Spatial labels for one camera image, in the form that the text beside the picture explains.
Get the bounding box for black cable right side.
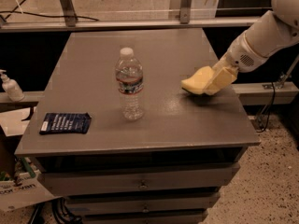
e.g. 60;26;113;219
255;81;278;133

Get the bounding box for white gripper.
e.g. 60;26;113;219
204;32;267;95

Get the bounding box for black cables under cabinet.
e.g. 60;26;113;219
31;198;83;224

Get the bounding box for metal rail frame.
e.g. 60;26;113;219
1;0;272;33

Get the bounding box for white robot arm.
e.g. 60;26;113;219
203;0;299;95

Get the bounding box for dark blue snack packet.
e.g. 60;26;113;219
39;113;92;134

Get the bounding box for yellow sponge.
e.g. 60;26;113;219
181;66;214;95

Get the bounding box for white pump dispenser bottle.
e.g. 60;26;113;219
0;70;24;102

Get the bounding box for white cardboard box with print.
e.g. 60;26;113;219
0;158;56;212

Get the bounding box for black cable on floor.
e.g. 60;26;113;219
0;0;101;22

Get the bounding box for clear plastic water bottle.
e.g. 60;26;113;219
115;48;144;120

